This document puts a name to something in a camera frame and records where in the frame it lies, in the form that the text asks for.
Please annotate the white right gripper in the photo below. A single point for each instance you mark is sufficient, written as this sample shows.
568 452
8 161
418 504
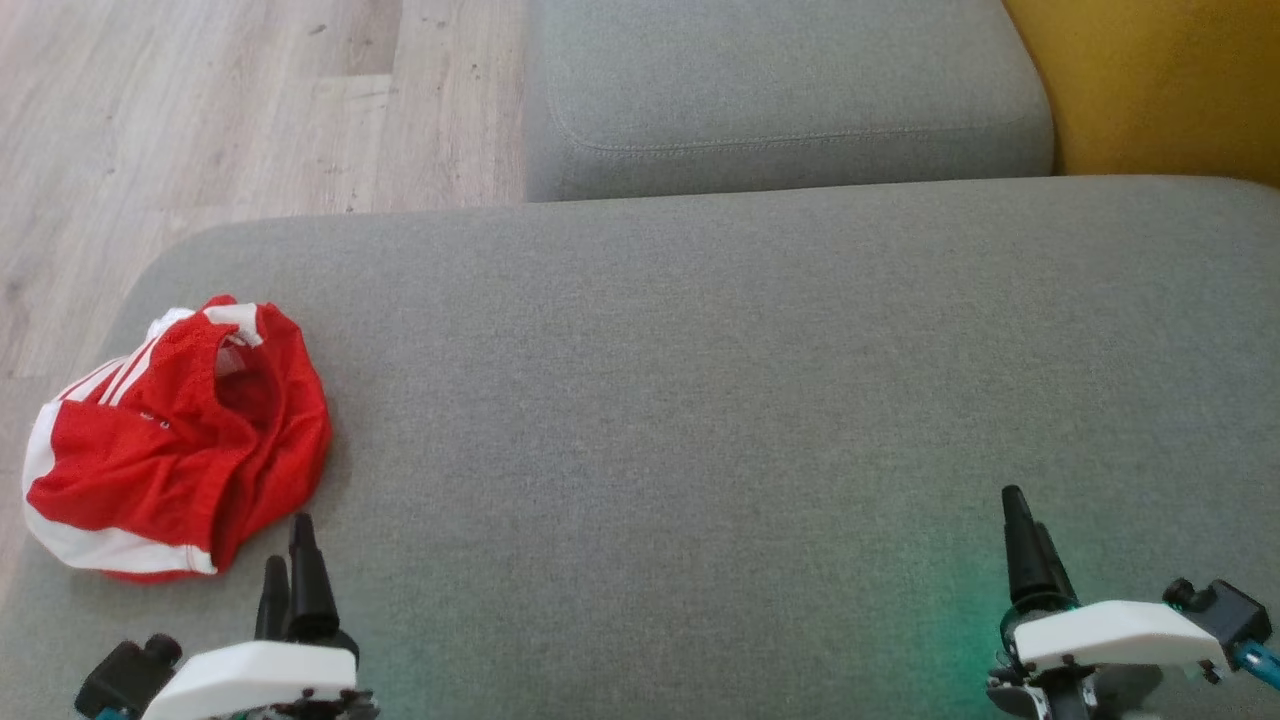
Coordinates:
1100 635

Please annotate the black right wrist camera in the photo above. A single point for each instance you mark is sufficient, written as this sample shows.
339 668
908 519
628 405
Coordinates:
1225 610

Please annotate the red white sports shirt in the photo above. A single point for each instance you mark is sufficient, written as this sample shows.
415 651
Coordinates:
150 450

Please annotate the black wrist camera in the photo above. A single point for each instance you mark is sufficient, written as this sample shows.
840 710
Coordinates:
125 675
1225 610

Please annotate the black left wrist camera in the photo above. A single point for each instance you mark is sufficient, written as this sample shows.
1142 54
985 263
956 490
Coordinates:
125 675

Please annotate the large grey sofa seat cushion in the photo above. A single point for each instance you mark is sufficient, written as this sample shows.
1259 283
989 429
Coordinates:
700 420

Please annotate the yellow sofa cushion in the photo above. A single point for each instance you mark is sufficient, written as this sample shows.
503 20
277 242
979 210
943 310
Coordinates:
1160 80

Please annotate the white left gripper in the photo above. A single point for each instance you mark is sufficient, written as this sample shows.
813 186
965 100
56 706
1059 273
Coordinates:
250 675

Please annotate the small grey sofa cushion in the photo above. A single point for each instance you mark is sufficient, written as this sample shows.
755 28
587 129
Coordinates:
780 90

